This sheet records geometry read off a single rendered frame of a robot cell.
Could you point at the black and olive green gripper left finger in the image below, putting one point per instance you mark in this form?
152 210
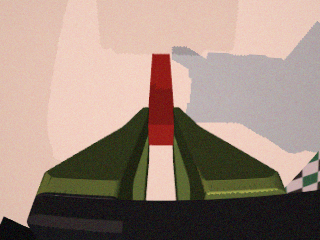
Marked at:
107 167

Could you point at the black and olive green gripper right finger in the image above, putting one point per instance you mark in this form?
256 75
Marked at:
215 168

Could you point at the red rectangular peg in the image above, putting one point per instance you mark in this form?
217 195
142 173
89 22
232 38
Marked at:
161 121

